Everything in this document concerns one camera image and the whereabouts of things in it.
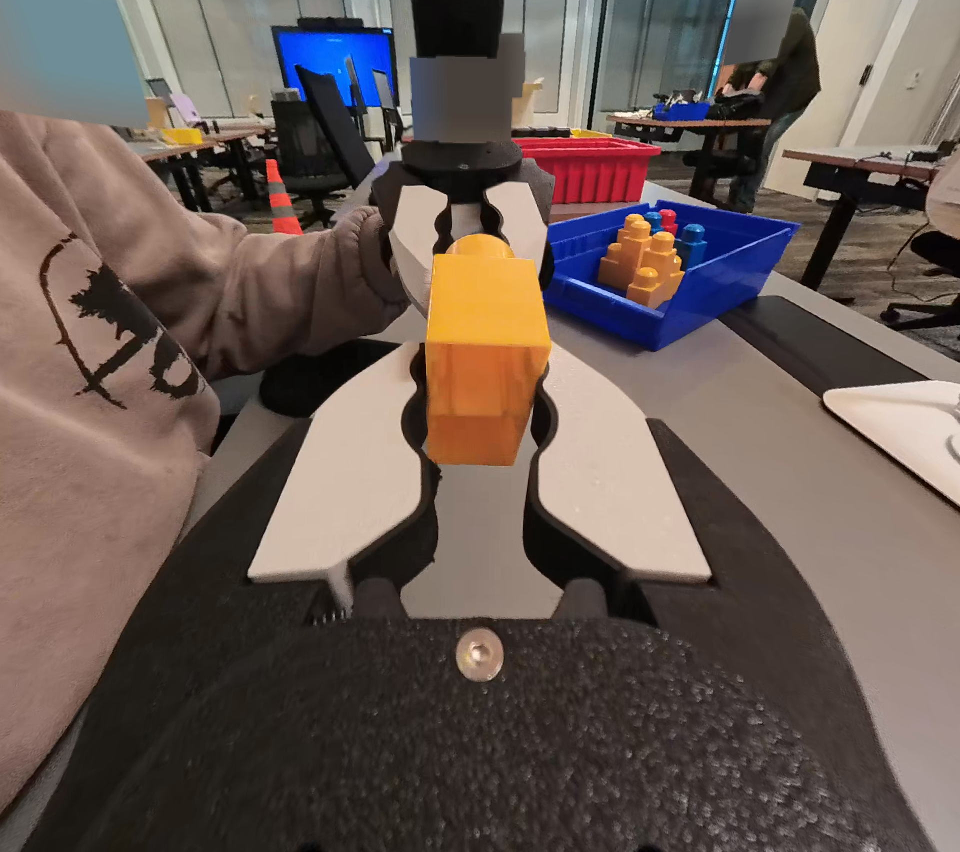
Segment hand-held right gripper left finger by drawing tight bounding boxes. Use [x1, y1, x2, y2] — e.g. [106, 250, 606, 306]
[247, 341, 444, 613]

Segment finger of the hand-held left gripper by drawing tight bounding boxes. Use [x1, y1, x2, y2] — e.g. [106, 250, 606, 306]
[483, 183, 551, 262]
[387, 185, 453, 324]

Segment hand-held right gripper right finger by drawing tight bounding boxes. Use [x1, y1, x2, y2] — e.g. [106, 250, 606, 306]
[523, 342, 712, 609]

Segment person's left forearm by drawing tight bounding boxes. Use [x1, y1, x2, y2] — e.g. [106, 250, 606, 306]
[112, 203, 412, 381]

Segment pile of mega blocks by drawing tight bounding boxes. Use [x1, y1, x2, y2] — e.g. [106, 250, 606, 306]
[597, 209, 708, 309]

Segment red storage bin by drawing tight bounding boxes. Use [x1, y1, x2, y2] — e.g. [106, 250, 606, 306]
[513, 136, 663, 204]

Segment black mesh pad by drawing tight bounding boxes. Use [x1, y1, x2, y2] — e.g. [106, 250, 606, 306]
[258, 338, 400, 418]

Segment orange traffic cone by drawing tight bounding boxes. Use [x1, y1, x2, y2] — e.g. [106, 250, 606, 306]
[266, 158, 303, 236]

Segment black office chair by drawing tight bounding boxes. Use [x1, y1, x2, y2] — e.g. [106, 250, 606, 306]
[881, 230, 960, 332]
[270, 65, 378, 228]
[681, 147, 759, 202]

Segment blue-screen monitor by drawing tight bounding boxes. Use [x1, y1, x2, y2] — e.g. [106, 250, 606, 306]
[271, 26, 399, 111]

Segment black floor lamp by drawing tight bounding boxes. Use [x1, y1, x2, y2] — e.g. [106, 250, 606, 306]
[585, 0, 635, 133]

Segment wood-top office desk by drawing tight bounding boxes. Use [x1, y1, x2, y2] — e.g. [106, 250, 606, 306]
[123, 121, 275, 212]
[782, 143, 960, 291]
[606, 112, 774, 204]

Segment black bag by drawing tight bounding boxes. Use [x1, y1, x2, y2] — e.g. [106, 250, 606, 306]
[708, 91, 770, 120]

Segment white document stand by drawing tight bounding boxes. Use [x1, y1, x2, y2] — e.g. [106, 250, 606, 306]
[822, 380, 960, 510]

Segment dark desk cable flap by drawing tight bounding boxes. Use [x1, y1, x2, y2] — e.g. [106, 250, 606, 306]
[723, 295, 927, 399]

